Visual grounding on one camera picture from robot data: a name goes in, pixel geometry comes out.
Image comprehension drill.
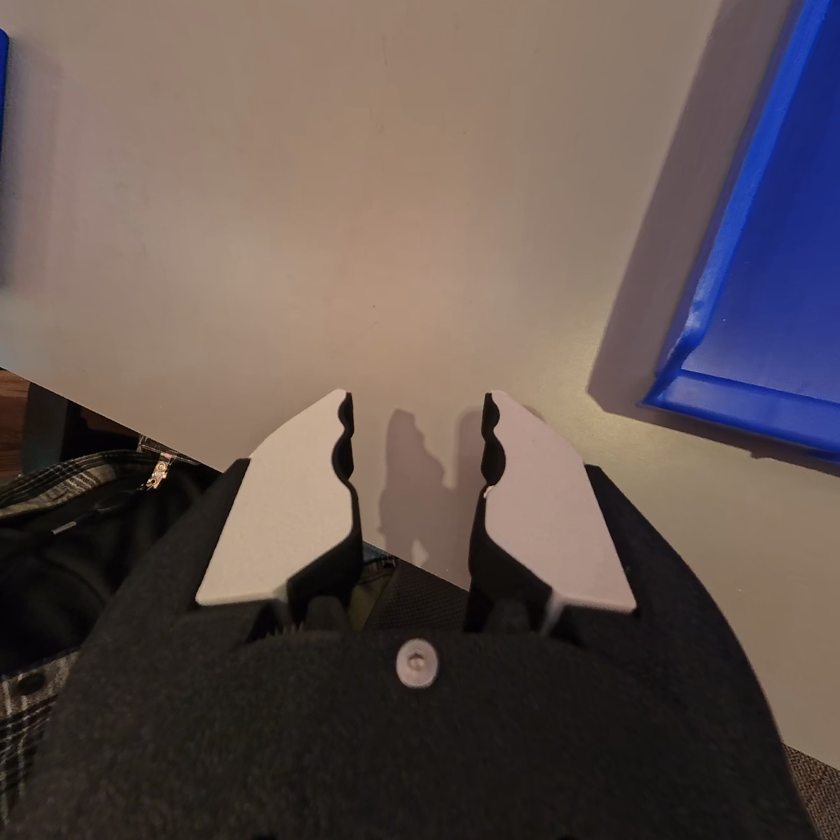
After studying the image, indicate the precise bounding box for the person's body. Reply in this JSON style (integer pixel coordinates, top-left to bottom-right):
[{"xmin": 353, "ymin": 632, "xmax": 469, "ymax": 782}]
[{"xmin": 0, "ymin": 449, "xmax": 227, "ymax": 821}]

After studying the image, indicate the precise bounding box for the metal lanyard clip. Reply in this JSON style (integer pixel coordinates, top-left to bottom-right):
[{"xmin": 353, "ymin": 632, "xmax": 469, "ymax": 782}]
[{"xmin": 139, "ymin": 434, "xmax": 198, "ymax": 493}]

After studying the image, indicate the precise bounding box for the blue plastic bin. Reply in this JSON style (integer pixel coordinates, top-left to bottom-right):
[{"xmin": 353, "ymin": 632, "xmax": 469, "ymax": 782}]
[
  {"xmin": 638, "ymin": 0, "xmax": 840, "ymax": 463},
  {"xmin": 0, "ymin": 29, "xmax": 11, "ymax": 286}
]

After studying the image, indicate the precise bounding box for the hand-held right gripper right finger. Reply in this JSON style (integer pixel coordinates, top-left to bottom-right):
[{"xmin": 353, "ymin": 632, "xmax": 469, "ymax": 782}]
[{"xmin": 465, "ymin": 390, "xmax": 638, "ymax": 637}]

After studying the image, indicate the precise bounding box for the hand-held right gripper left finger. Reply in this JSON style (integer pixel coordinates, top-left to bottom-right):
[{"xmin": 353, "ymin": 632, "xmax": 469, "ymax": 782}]
[{"xmin": 195, "ymin": 388, "xmax": 365, "ymax": 622}]

